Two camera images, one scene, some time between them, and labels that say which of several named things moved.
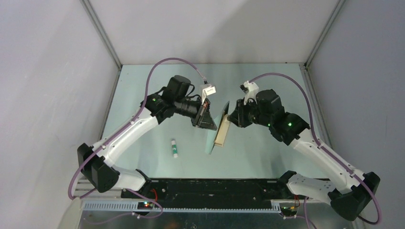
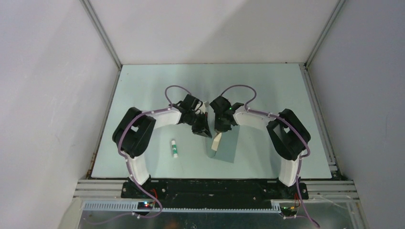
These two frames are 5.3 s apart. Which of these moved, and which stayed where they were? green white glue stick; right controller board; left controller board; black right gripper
Moved: black right gripper
Stayed: left controller board; right controller board; green white glue stick
